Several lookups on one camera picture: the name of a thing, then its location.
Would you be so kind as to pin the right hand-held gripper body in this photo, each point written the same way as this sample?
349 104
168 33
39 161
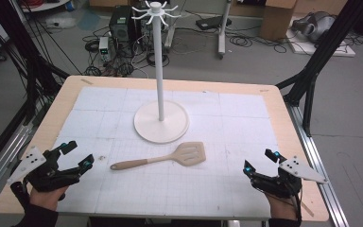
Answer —
283 179

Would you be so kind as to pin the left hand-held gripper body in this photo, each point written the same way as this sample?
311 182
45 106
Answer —
48 176

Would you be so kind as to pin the beige slotted spatula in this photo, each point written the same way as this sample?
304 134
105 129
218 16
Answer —
170 156

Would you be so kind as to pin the white utensil stand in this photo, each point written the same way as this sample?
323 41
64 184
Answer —
160 107

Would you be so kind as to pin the person's left hand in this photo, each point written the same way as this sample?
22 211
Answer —
45 197

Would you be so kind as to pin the person's right hand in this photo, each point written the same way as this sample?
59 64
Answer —
280 206

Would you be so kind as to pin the white grid paper mat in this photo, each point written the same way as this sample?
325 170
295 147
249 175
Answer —
167 151

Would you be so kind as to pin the bench power supply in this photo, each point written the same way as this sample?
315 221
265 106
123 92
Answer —
103 48

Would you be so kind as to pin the grey bag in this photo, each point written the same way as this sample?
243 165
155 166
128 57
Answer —
315 26

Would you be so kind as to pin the black computer tower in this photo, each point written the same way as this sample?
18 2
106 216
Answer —
122 23

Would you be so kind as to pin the cardboard box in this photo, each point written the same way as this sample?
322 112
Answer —
277 19

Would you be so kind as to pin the white metal stand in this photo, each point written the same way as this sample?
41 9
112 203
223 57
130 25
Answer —
223 28

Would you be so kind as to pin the black flat device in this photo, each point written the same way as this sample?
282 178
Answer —
213 22

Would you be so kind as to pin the aluminium rail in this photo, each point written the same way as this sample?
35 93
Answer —
319 164
3 160

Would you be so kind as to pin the black frame strut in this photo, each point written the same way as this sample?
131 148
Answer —
19 50
321 53

